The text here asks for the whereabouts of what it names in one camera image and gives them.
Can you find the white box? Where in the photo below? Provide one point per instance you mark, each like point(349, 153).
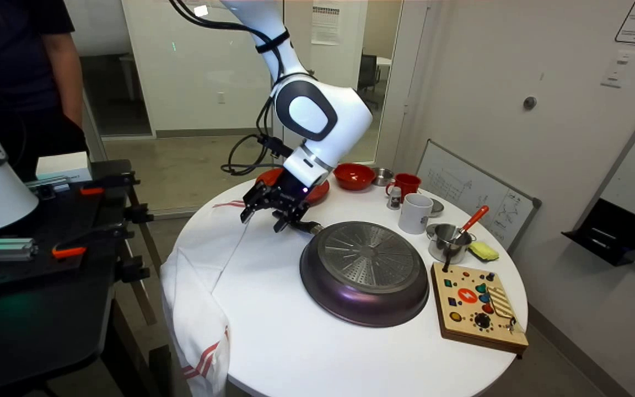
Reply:
point(64, 165)

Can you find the round wall door stop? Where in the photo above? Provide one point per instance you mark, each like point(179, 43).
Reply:
point(529, 102)

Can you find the glass salt shaker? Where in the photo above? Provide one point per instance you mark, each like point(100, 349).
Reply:
point(394, 199)

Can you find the small steel lid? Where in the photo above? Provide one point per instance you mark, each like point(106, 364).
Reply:
point(436, 207)

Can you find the red plate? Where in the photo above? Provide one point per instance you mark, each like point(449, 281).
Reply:
point(320, 193)

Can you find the person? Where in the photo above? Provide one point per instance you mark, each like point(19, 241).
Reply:
point(14, 71)

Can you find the paper notice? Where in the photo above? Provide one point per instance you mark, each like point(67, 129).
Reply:
point(325, 25)

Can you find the black wall tray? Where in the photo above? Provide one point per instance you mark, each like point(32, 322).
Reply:
point(612, 231)

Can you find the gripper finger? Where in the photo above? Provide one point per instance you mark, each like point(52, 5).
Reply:
point(255, 201)
point(287, 219)

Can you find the red mug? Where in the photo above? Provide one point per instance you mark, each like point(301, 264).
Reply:
point(407, 184)

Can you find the white towel with red stripes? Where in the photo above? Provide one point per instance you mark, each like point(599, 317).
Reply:
point(199, 286)

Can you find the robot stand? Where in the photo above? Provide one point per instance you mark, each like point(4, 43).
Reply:
point(31, 309)

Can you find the light switch plate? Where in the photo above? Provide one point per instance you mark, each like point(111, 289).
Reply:
point(619, 69)

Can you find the purple frying pan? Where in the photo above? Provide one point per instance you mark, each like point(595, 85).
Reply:
point(364, 275)

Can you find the whiteboard with drawings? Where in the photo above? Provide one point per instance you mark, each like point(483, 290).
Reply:
point(472, 190)

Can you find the small steel bowl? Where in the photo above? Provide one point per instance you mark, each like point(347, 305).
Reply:
point(382, 176)

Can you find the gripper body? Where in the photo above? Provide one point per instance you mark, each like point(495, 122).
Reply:
point(290, 193)

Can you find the office chair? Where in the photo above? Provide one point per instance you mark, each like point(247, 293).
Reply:
point(367, 77)

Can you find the black clamp with orange grip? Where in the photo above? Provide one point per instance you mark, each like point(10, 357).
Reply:
point(111, 183)
point(89, 241)

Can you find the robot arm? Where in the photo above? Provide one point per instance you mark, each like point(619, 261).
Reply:
point(317, 118)

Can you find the yellow sponge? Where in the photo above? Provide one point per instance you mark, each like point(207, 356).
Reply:
point(483, 251)

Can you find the wooden busy board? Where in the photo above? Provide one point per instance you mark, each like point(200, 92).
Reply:
point(474, 309)

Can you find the red bowl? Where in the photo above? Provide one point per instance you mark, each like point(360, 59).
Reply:
point(354, 176)

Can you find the white mug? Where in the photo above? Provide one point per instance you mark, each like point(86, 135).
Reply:
point(414, 214)

